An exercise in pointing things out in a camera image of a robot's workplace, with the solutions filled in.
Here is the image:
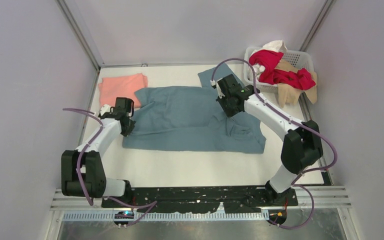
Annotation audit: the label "blue-grey t-shirt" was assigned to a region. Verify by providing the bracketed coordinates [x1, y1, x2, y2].
[122, 64, 266, 154]

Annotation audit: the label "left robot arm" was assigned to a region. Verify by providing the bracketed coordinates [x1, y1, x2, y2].
[61, 97, 135, 207]

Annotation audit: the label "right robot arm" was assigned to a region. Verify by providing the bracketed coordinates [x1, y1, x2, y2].
[210, 74, 324, 205]

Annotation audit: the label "folded pink t-shirt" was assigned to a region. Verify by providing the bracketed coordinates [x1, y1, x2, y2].
[98, 73, 148, 108]

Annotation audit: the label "beige t-shirt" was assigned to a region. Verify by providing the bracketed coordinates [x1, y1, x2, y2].
[274, 59, 318, 108]

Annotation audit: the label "red t-shirt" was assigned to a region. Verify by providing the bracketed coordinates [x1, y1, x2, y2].
[248, 49, 316, 91]

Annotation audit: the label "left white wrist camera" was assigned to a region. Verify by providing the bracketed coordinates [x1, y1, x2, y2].
[98, 104, 112, 119]

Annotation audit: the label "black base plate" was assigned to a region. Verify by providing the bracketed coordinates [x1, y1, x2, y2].
[118, 185, 298, 214]

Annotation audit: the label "white slotted cable duct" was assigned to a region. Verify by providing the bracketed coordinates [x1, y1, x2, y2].
[62, 210, 269, 222]

